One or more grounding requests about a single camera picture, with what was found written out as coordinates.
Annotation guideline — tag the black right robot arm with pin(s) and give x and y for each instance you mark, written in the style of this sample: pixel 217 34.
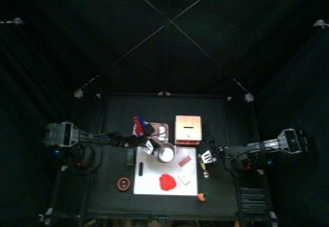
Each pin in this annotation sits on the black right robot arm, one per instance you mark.
pixel 265 145

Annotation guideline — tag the red and white packet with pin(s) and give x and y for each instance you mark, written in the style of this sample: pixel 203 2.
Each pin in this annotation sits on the red and white packet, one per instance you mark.
pixel 137 127

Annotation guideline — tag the small pink-red block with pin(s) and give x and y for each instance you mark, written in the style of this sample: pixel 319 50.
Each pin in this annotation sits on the small pink-red block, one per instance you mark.
pixel 185 161

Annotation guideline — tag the small white block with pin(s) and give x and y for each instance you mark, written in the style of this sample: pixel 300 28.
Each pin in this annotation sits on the small white block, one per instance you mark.
pixel 183 178

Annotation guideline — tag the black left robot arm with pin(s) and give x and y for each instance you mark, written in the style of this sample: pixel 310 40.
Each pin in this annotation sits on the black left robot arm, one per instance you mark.
pixel 91 138

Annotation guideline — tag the orange and green toy vegetable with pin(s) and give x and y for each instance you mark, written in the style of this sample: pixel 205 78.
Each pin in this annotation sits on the orange and green toy vegetable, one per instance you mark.
pixel 202 196

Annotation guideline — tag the white text label sticker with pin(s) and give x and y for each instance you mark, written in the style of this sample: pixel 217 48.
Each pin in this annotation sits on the white text label sticker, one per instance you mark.
pixel 253 199

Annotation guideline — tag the red flat toy food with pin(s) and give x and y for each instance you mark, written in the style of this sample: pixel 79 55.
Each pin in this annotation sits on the red flat toy food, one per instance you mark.
pixel 167 182

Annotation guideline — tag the dark rectangular block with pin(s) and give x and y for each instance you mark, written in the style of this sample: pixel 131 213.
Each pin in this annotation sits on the dark rectangular block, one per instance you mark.
pixel 130 157

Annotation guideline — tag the silver frame corner bracket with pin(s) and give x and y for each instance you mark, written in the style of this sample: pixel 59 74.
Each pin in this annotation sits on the silver frame corner bracket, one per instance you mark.
pixel 78 93
pixel 320 23
pixel 47 212
pixel 249 96
pixel 273 215
pixel 163 93

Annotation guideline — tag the pink framed tray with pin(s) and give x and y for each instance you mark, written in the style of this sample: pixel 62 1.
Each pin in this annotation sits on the pink framed tray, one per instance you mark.
pixel 161 131

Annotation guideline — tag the white cutting board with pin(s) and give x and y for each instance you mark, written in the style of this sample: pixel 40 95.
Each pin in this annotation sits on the white cutting board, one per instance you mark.
pixel 154 182

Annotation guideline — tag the silver metal bowl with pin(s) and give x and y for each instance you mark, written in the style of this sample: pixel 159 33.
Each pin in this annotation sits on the silver metal bowl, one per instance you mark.
pixel 166 154

